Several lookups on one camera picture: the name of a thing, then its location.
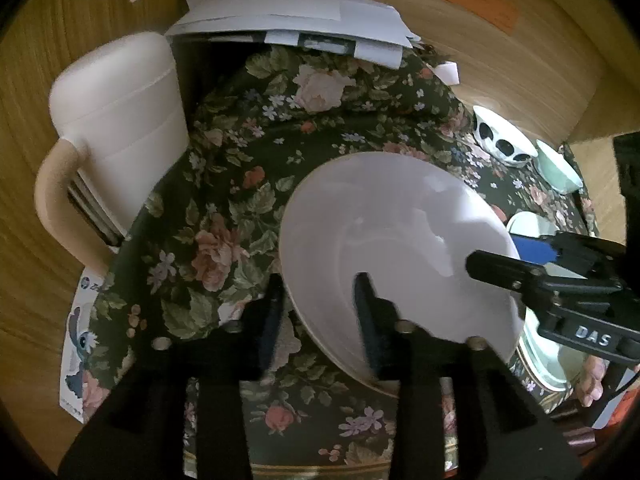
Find floral dark cloth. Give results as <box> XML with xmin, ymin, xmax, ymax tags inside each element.
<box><xmin>82</xmin><ymin>44</ymin><xmax>598</xmax><ymax>479</ymax></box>

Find person right hand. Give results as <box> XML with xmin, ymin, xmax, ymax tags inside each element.
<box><xmin>575</xmin><ymin>356</ymin><xmax>608</xmax><ymax>408</ymax></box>

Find white plate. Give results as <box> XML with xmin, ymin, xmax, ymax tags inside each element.
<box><xmin>279</xmin><ymin>152</ymin><xmax>524</xmax><ymax>396</ymax></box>

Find white paper stack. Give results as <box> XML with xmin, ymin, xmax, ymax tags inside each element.
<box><xmin>166</xmin><ymin>0</ymin><xmax>421</xmax><ymax>70</ymax></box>

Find mint green bowl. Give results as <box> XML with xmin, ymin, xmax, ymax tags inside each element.
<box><xmin>535</xmin><ymin>140</ymin><xmax>584</xmax><ymax>195</ymax></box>

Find cartoon sticker card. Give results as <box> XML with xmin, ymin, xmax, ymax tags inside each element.
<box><xmin>58</xmin><ymin>268</ymin><xmax>103</xmax><ymax>424</ymax></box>

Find white patterned bowl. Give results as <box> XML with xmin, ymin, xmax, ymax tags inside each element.
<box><xmin>472</xmin><ymin>105</ymin><xmax>538</xmax><ymax>168</ymax></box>

